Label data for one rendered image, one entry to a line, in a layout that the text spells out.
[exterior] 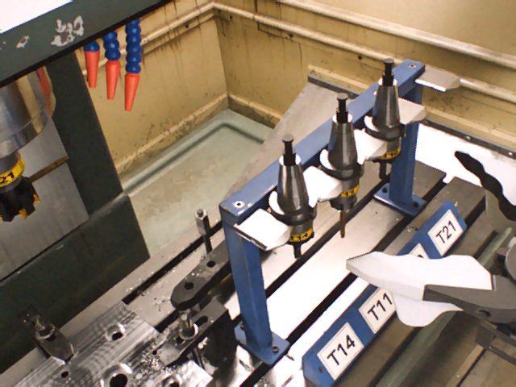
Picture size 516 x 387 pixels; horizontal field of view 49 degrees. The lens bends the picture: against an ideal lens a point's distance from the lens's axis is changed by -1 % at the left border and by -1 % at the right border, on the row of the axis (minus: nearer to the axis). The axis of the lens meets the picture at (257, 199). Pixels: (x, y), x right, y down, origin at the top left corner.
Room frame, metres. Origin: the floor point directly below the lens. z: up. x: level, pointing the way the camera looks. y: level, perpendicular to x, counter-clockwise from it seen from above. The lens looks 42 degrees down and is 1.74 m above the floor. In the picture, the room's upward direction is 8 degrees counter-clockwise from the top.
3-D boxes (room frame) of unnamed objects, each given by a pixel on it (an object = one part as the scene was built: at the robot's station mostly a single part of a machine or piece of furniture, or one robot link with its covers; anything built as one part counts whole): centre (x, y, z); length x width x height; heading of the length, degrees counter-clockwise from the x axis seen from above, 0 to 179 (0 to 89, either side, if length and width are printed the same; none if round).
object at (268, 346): (0.56, 0.03, 1.05); 0.10 x 0.05 x 0.30; 42
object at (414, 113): (0.74, -0.25, 1.21); 0.07 x 0.05 x 0.01; 42
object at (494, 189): (0.31, -0.18, 1.43); 0.09 x 0.03 x 0.06; 6
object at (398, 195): (0.85, -0.30, 1.05); 0.10 x 0.05 x 0.30; 42
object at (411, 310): (0.23, -0.10, 1.43); 0.09 x 0.03 x 0.06; 78
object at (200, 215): (0.77, 0.11, 0.96); 0.03 x 0.03 x 0.13
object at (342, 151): (0.63, -0.13, 1.26); 0.04 x 0.04 x 0.07
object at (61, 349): (0.56, 0.37, 0.97); 0.13 x 0.03 x 0.15; 42
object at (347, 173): (0.63, -0.13, 1.21); 0.06 x 0.06 x 0.03
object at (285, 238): (0.52, -0.01, 1.21); 0.07 x 0.05 x 0.01; 42
